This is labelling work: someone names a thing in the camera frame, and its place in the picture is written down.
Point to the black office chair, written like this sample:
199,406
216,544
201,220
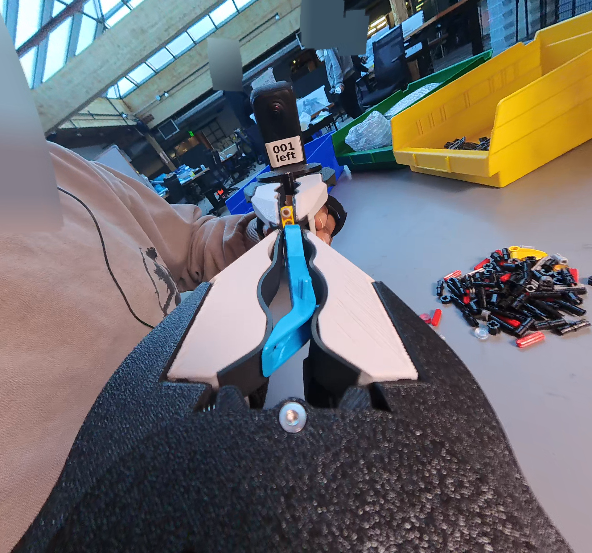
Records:
175,190
215,183
388,67

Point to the grey desk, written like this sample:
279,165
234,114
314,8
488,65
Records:
439,238

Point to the flat bubble wrap bag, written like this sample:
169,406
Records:
411,95

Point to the person's left hand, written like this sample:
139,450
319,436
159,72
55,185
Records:
323,222

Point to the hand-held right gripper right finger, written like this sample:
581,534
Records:
365,326

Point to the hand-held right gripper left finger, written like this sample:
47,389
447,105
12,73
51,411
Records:
222,326

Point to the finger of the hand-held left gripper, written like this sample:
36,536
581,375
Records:
312,197
266,206

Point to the cluttered background table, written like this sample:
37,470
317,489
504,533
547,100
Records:
180,178

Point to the yellow perforated brick beam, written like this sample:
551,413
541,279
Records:
287,213

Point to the person's left forearm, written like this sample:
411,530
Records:
208,243

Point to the blue brick separator tool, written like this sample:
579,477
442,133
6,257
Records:
291,303

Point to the blue plastic bin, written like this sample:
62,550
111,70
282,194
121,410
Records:
319,155

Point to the handwritten sign on stand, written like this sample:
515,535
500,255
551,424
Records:
263,79

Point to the red connector pin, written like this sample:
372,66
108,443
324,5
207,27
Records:
436,317

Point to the pile of small connector pins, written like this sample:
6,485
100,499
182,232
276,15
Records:
518,294

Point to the crumpled clear plastic bag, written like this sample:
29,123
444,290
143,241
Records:
367,132

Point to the yellow plastic parts bin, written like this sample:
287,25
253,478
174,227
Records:
508,123

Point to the background work table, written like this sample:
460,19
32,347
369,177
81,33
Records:
462,2

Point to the heap of black brick parts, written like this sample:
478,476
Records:
467,144

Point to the clear round stud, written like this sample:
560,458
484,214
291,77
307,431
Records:
481,332

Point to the clear plastic storage box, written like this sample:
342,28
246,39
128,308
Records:
314,104

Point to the green plastic bin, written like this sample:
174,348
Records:
370,146

